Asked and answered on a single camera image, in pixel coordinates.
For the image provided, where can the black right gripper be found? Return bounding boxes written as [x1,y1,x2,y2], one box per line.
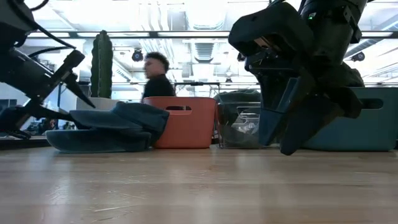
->
[228,1,365,110]

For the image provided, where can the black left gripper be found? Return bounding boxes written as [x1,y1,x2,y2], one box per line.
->
[0,48,96,109]

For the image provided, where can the navy blue hat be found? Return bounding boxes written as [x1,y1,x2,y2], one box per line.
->
[45,101,171,154]

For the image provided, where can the green cactus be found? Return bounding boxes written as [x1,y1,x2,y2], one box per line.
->
[90,30,114,100]

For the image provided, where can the clear plastic bin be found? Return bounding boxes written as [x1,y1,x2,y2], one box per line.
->
[215,101,264,149]

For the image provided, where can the blue-grey plastic bin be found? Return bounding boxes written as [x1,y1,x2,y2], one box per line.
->
[303,86,398,152]

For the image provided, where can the orange plastic bin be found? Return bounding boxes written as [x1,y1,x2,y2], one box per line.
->
[142,95,218,149]

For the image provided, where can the person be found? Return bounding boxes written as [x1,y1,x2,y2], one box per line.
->
[141,51,177,103]

